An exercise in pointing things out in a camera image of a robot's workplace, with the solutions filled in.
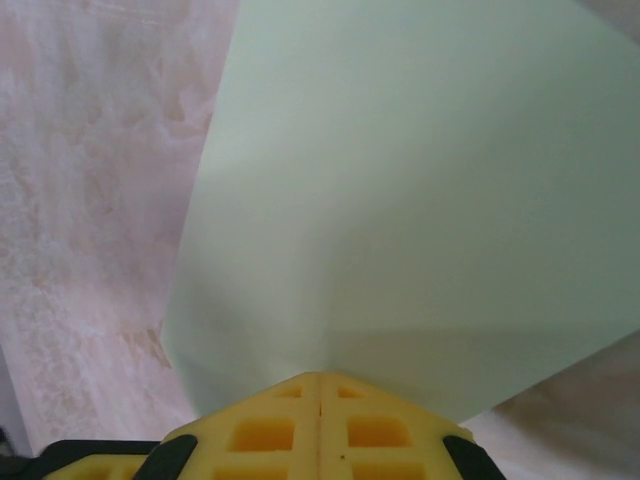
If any light green paper sheet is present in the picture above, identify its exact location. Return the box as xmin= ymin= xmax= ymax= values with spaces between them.
xmin=162 ymin=0 xmax=640 ymax=421

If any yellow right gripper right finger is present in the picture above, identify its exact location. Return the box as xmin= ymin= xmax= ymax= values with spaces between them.
xmin=319 ymin=371 xmax=505 ymax=480

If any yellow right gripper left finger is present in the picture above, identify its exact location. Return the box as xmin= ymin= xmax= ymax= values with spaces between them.
xmin=133 ymin=371 xmax=320 ymax=480

